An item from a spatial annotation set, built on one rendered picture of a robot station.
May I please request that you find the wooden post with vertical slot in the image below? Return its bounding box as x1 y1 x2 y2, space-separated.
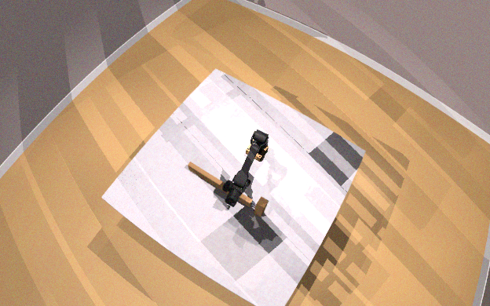
254 196 269 217

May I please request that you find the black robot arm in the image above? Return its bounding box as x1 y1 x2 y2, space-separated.
222 129 269 203

